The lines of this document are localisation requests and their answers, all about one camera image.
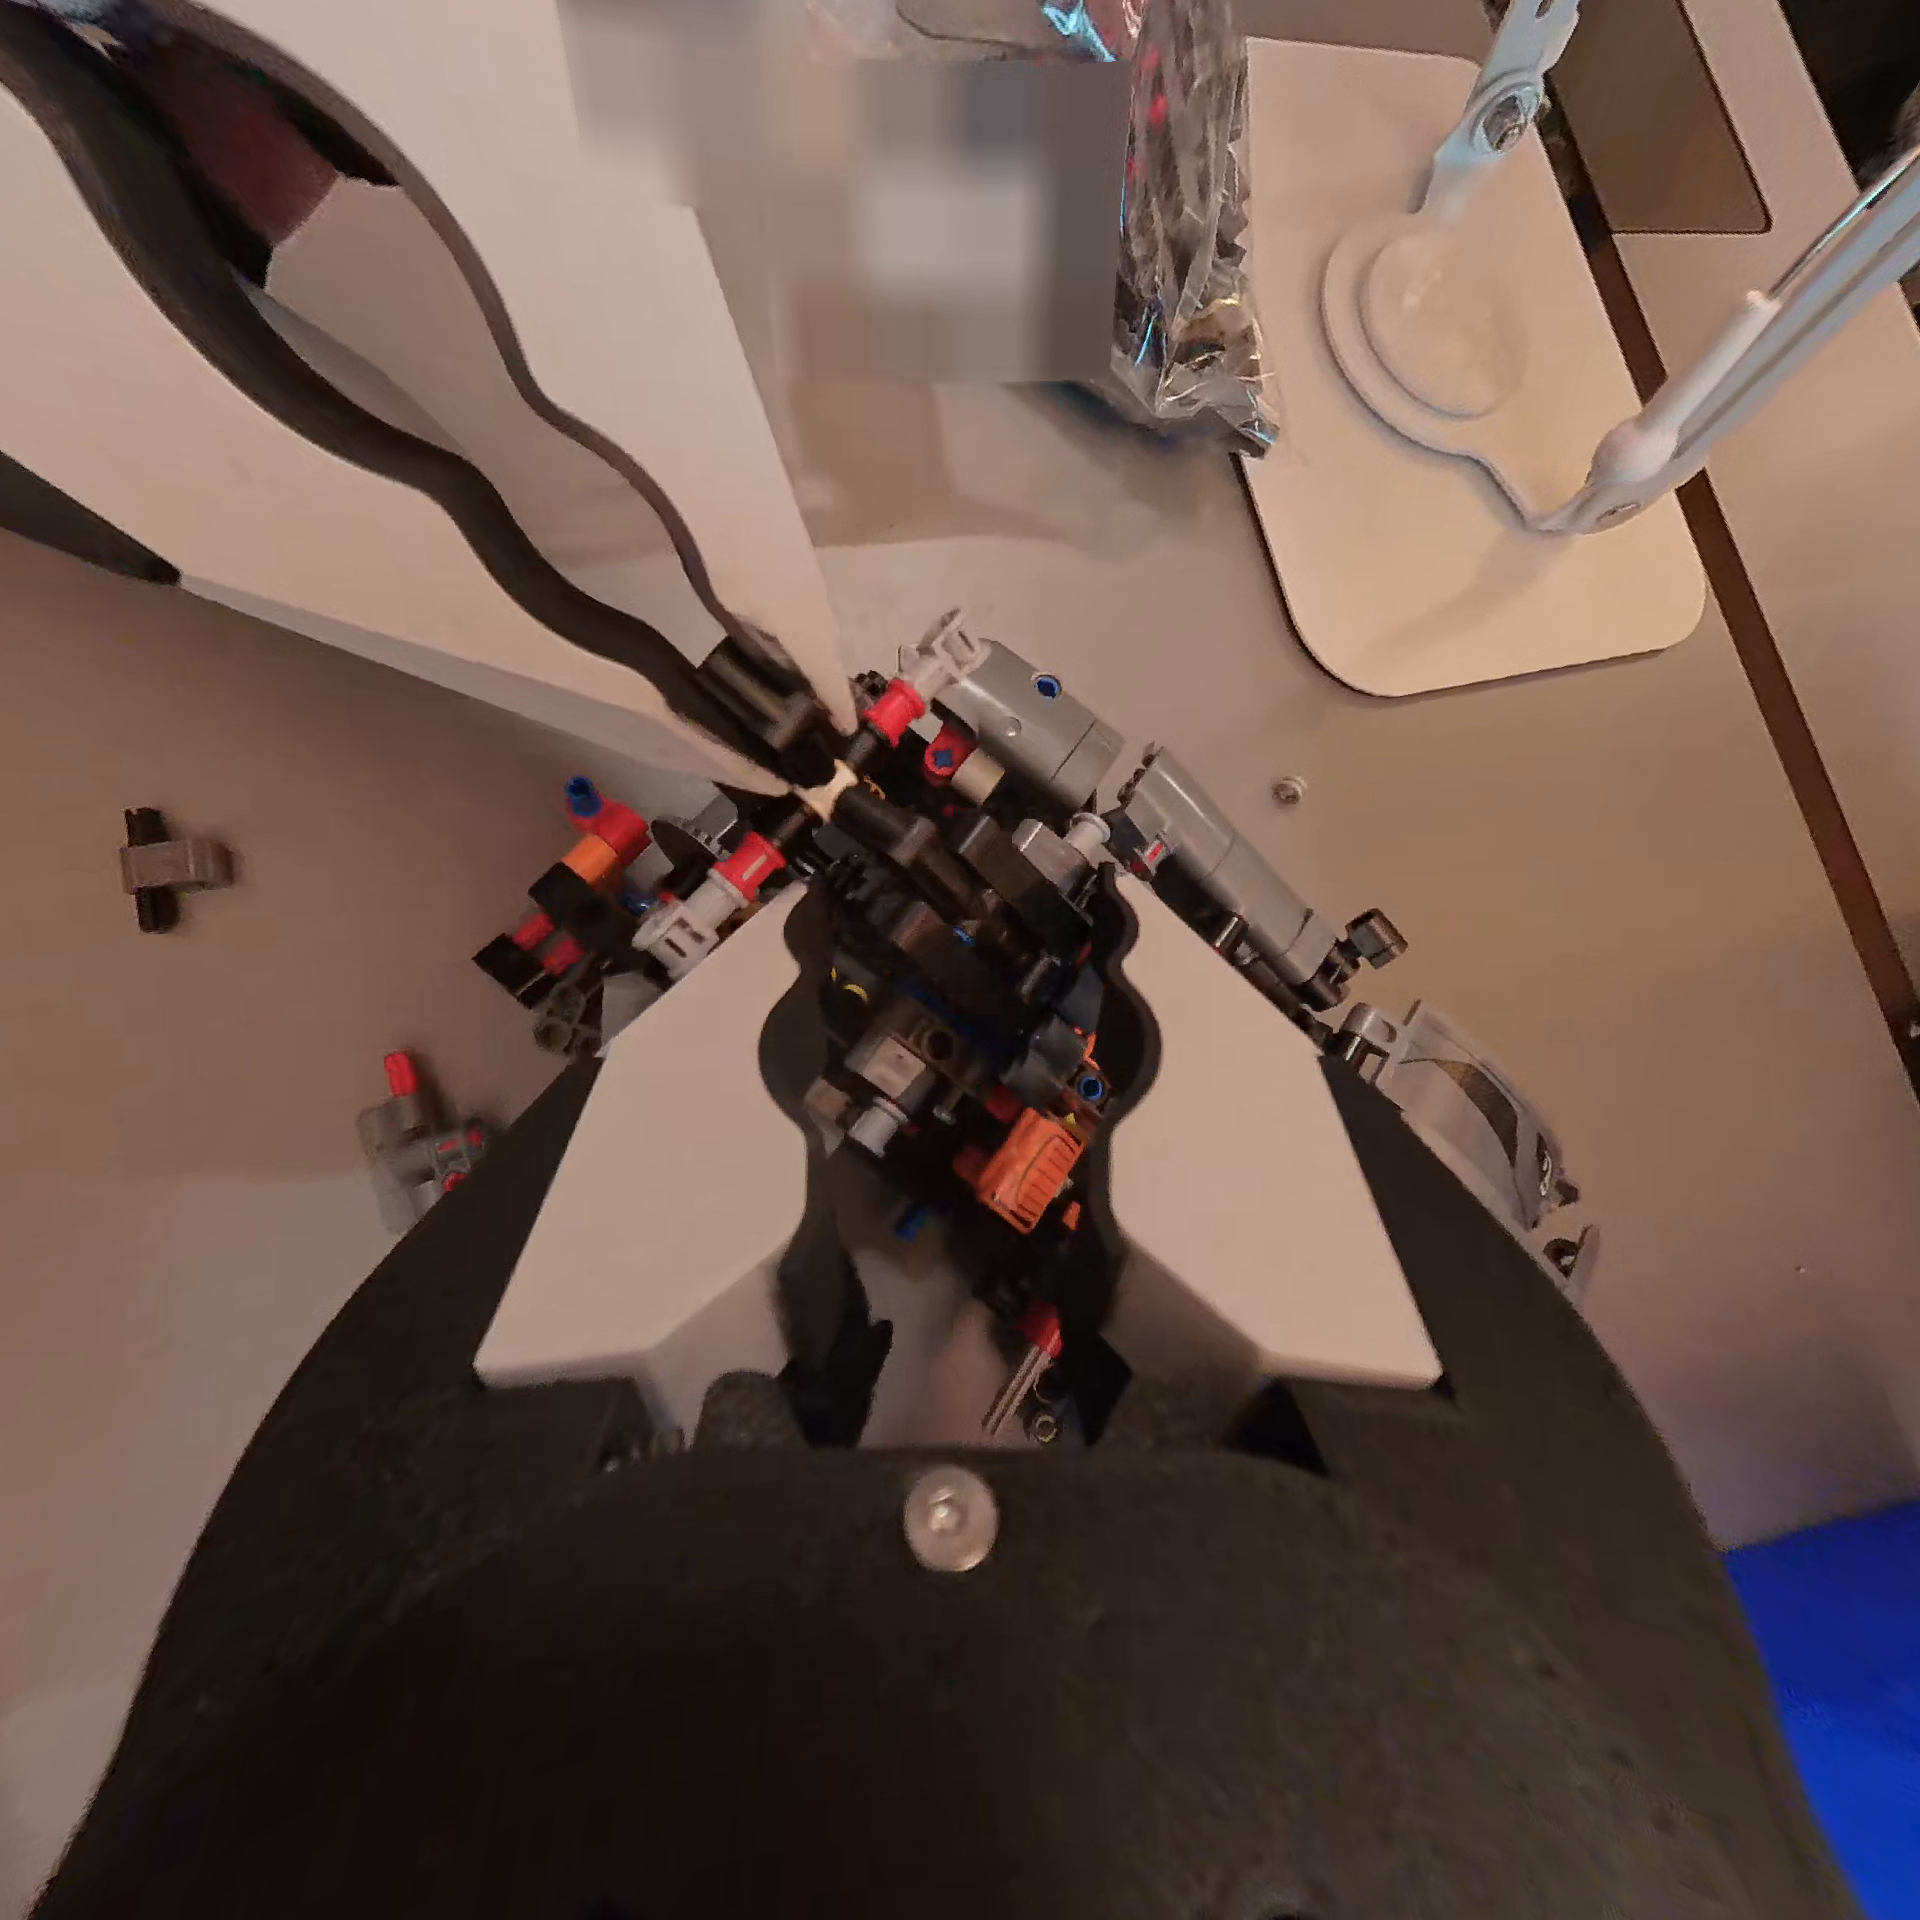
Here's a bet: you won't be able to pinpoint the partly built lego car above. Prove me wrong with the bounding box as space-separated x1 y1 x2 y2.
523 605 1602 1449

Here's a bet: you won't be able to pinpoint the blue plastic bin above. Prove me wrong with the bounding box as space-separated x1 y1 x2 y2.
1722 1507 1920 1920

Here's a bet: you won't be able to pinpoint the grey lego piece red pins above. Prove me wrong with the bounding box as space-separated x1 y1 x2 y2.
355 1048 493 1234

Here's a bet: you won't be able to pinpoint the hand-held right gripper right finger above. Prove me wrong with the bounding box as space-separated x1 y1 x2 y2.
1107 873 1445 1393

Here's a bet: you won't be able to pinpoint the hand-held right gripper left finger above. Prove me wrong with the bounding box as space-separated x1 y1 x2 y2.
474 883 828 1444

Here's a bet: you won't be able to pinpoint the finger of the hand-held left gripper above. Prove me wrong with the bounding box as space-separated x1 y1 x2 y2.
0 87 793 784
207 0 852 723

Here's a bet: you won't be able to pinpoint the clear plastic bag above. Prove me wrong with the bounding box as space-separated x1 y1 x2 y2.
809 0 1287 458

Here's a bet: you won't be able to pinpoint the white articulated stand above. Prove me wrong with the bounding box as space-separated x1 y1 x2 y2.
1320 0 1920 537

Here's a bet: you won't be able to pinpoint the grey lego brick black pin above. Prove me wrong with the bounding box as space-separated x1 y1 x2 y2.
119 807 238 934

